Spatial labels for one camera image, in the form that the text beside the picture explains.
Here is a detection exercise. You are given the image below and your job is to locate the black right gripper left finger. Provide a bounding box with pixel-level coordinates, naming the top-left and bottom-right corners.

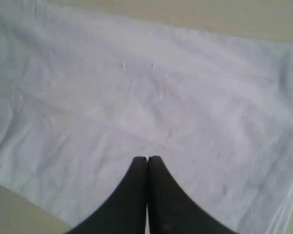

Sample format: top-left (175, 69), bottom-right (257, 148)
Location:
top-left (68, 156), bottom-right (147, 234)

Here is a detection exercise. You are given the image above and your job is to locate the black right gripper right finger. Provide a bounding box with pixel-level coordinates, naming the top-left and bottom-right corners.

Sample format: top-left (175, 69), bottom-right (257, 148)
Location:
top-left (147, 156), bottom-right (232, 234)

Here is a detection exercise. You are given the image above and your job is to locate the white t-shirt red lettering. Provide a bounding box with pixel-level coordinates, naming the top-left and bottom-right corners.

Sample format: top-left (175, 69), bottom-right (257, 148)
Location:
top-left (0, 0), bottom-right (293, 234)

